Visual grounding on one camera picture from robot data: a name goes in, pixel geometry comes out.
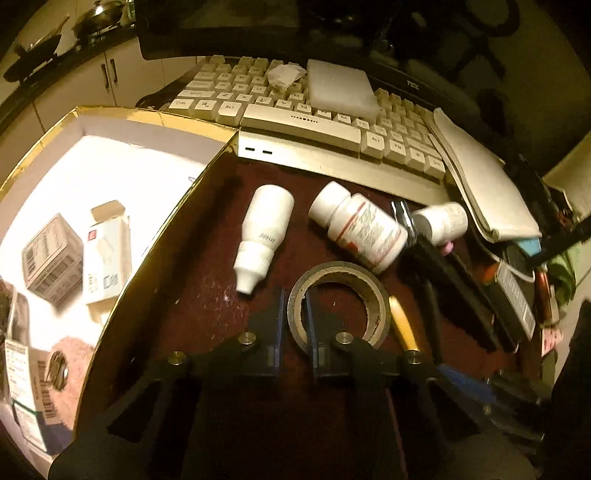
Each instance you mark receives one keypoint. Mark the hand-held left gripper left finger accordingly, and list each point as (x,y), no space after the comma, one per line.
(278,332)

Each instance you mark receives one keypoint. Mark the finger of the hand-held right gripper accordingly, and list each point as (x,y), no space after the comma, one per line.
(461,374)

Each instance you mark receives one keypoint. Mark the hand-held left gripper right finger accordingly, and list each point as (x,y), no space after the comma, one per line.
(310,332)

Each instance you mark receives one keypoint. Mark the black tape roll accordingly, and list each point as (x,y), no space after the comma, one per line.
(341,270)

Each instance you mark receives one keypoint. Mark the yellow pen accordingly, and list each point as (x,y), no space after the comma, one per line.
(401,323)

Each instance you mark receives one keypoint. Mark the black marker pink caps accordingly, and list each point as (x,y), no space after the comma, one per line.
(461,295)

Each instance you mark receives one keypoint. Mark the small white red-print carton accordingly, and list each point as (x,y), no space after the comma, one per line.
(108,258)

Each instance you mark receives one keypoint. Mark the white cardboard box gold rim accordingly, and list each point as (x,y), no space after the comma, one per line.
(138,175)

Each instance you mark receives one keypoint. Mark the small barcode box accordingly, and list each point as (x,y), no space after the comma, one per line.
(51,258)

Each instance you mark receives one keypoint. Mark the white carton blue print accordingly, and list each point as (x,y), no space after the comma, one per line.
(27,392)

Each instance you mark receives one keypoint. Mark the grey barcode box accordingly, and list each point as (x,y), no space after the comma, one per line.
(517,300)

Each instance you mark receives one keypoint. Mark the pink patterned packet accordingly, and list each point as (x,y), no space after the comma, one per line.
(551,341)

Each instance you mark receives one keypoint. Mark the copper tube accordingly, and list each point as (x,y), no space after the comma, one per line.
(545,295)

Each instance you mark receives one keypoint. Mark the white dropper bottle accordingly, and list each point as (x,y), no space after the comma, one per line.
(265,217)

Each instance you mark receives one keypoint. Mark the white pill bottle red label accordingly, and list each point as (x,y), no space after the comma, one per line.
(360,226)

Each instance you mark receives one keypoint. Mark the blue booklet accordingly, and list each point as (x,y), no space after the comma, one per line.
(526,247)

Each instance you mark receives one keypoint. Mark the green cloth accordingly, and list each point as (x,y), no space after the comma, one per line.
(565,272)

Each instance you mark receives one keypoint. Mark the metal nail clipper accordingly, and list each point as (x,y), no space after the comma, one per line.
(404,219)

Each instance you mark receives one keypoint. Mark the small white bottle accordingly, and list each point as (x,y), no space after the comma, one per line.
(443,219)

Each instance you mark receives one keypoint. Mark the white notebook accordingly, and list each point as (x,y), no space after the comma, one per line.
(480,184)

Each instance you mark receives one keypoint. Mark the beige computer keyboard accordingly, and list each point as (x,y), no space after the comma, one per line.
(300,127)

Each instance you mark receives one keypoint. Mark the white foam block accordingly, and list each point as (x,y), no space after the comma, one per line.
(341,87)

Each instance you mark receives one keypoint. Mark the crumpled white tissue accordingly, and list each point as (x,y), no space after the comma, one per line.
(286,74)

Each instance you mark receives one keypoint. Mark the black computer monitor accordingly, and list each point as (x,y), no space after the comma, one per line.
(277,27)

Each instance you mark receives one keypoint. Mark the steel wok with lid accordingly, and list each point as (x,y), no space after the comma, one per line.
(99,21)

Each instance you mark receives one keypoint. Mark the black wok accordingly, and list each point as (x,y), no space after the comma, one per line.
(32,50)

